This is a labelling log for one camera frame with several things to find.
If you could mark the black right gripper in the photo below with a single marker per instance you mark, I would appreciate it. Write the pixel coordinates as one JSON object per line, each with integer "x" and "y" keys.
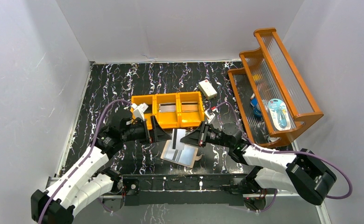
{"x": 203, "y": 134}

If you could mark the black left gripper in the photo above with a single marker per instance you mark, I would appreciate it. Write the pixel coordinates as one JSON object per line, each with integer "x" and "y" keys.
{"x": 147, "y": 131}

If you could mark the white card black stripe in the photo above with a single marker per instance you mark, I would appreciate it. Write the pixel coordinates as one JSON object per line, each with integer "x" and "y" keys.
{"x": 177, "y": 135}

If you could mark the beige leather card holder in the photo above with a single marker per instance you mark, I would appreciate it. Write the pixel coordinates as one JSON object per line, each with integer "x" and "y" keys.
{"x": 185, "y": 157}

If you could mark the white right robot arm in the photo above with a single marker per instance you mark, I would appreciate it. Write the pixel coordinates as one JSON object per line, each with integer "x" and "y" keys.
{"x": 300, "y": 172}

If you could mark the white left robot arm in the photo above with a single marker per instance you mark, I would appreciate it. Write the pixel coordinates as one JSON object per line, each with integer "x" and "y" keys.
{"x": 83, "y": 182}

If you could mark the white card stack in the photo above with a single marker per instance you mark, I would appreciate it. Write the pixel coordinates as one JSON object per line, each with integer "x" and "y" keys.
{"x": 167, "y": 107}

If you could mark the silver card in bin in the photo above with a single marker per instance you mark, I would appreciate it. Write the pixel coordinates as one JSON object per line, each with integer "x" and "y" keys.
{"x": 189, "y": 106}

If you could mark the yellow bin middle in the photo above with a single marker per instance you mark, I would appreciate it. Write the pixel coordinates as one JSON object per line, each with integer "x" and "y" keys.
{"x": 167, "y": 120}

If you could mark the yellow bin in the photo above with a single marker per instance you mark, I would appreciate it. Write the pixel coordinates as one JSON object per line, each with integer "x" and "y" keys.
{"x": 150, "y": 100}
{"x": 167, "y": 120}
{"x": 191, "y": 119}

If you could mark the yellow bin right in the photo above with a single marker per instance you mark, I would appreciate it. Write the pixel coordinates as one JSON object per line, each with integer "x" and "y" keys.
{"x": 191, "y": 119}

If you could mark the yellow bin left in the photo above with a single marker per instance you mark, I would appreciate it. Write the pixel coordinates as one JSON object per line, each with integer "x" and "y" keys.
{"x": 150, "y": 100}

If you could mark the small white box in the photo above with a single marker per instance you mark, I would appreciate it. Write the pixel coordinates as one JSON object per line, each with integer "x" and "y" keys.
{"x": 207, "y": 89}

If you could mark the blue item on shelf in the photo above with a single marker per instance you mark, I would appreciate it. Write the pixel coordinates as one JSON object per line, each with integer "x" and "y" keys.
{"x": 256, "y": 109}

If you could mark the orange wooden display shelf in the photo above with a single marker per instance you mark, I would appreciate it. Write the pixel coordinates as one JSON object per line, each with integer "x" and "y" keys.
{"x": 270, "y": 72}

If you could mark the blue packaged item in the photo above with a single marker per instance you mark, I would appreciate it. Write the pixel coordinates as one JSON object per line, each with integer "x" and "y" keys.
{"x": 279, "y": 114}

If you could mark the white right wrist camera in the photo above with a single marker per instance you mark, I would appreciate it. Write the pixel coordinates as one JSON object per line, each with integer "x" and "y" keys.
{"x": 210, "y": 115}

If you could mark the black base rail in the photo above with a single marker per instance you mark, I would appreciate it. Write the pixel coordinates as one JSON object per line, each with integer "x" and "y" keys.
{"x": 188, "y": 188}

